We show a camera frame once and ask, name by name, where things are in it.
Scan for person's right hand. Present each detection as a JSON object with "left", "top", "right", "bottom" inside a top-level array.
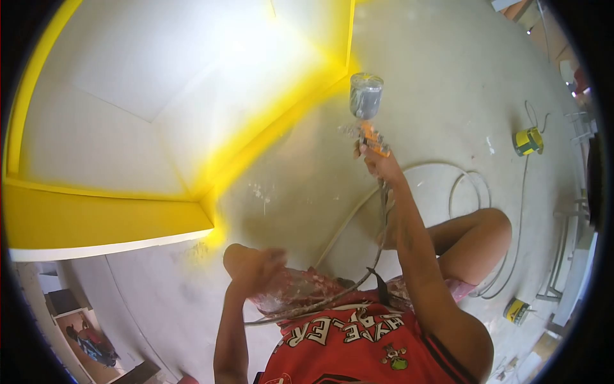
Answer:
[{"left": 354, "top": 142, "right": 405, "bottom": 187}]

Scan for person's left hand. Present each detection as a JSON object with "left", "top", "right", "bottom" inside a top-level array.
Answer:
[{"left": 223, "top": 243, "right": 289, "bottom": 294}]

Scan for person's right fingers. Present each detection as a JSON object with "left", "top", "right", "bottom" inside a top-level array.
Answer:
[{"left": 354, "top": 142, "right": 380, "bottom": 166}]

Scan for orange spray gun with cup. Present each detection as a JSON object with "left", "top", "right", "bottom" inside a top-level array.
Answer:
[{"left": 337, "top": 72, "right": 391, "bottom": 158}]

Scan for round white board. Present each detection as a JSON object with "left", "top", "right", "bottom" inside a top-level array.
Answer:
[{"left": 317, "top": 162, "right": 483, "bottom": 289}]

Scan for open yellow paint can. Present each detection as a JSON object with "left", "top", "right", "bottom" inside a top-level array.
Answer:
[{"left": 513, "top": 126, "right": 545, "bottom": 157}]

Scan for person's body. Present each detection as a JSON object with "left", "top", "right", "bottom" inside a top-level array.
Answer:
[{"left": 258, "top": 301, "right": 496, "bottom": 384}]

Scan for closed yellow label paint can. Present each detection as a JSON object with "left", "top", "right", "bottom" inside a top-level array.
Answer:
[{"left": 503, "top": 298, "right": 532, "bottom": 327}]

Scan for yellow painted cabinet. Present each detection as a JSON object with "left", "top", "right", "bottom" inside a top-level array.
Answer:
[{"left": 2, "top": 0, "right": 359, "bottom": 263}]

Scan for parked motorbike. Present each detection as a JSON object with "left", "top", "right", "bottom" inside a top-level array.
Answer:
[{"left": 66, "top": 317, "right": 121, "bottom": 368}]

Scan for grey air hose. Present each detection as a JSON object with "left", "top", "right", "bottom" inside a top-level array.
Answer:
[{"left": 244, "top": 178, "right": 391, "bottom": 328}]

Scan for thin grey floor cable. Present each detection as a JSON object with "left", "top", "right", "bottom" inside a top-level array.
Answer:
[{"left": 470, "top": 100, "right": 552, "bottom": 301}]

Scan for grey metal frame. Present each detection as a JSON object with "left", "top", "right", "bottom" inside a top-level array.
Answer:
[{"left": 536, "top": 189, "right": 595, "bottom": 303}]

